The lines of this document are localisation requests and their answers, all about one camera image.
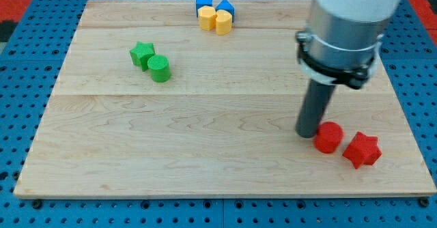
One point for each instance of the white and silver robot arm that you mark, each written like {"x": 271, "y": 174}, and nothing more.
{"x": 341, "y": 40}

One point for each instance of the green star block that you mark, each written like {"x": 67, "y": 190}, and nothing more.
{"x": 141, "y": 53}

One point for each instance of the red star block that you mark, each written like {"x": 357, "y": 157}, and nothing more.
{"x": 362, "y": 150}

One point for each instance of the green cylinder block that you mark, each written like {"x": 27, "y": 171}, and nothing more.
{"x": 159, "y": 68}

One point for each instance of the light wooden board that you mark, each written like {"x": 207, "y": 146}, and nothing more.
{"x": 223, "y": 125}

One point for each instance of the yellow half-round block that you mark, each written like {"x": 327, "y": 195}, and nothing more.
{"x": 223, "y": 22}

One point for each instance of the yellow hexagon block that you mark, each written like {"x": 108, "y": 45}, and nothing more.
{"x": 206, "y": 17}

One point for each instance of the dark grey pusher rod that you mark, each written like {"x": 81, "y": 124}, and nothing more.
{"x": 316, "y": 100}

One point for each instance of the blue triangle block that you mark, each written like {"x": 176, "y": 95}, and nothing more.
{"x": 227, "y": 6}

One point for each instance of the blue cube block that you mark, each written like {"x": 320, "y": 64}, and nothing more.
{"x": 201, "y": 3}

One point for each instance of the red cylinder block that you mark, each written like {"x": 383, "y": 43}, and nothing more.
{"x": 328, "y": 137}

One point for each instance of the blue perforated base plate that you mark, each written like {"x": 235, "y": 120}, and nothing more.
{"x": 30, "y": 62}

